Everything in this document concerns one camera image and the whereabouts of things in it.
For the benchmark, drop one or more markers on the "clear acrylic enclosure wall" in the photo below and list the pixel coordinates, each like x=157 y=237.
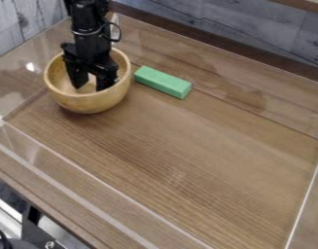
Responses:
x=105 y=217

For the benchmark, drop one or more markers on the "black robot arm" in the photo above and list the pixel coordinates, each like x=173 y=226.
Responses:
x=89 y=19

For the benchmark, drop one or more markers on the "green stick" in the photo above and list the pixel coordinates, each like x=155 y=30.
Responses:
x=162 y=82

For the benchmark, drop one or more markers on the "wooden bowl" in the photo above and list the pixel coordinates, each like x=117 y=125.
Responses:
x=86 y=100

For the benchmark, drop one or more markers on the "black metal base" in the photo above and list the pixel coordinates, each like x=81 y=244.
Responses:
x=34 y=234

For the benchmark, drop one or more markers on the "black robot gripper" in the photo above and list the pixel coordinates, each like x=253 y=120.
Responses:
x=87 y=56

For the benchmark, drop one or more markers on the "clear acrylic corner bracket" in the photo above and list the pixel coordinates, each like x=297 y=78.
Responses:
x=115 y=29

